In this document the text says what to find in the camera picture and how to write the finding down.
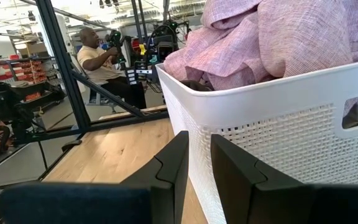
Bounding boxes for white plastic laundry basket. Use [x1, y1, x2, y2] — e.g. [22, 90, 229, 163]
[155, 58, 358, 224]

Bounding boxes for black block white labels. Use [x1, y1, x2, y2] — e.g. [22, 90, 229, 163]
[126, 60, 153, 85]

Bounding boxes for black neighbouring robot camera head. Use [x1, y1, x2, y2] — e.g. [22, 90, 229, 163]
[147, 21, 192, 63]

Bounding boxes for cardboard box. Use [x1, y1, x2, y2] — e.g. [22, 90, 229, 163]
[25, 42, 48, 58]

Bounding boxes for black aluminium rig frame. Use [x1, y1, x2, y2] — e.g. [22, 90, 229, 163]
[20, 0, 170, 153]

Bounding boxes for shelf with red bins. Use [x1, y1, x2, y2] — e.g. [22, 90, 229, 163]
[0, 58, 53, 101]

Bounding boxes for person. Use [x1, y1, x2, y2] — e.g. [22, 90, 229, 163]
[76, 27, 147, 110]

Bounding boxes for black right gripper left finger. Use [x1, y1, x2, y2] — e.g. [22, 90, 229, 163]
[121, 130, 190, 224]

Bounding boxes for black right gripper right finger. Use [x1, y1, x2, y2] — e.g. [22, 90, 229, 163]
[210, 134, 313, 224]

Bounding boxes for pink woven garment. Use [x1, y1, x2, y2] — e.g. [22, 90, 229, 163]
[163, 0, 358, 91]

